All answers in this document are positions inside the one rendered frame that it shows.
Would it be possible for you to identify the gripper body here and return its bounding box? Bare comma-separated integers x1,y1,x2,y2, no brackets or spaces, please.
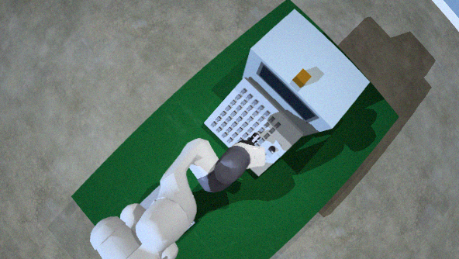
238,139,256,146

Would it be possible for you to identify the light blue keypad machine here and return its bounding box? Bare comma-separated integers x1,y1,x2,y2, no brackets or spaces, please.
204,9,370,176

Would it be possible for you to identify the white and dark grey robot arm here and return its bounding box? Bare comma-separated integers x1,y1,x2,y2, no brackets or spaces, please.
90,138,266,259

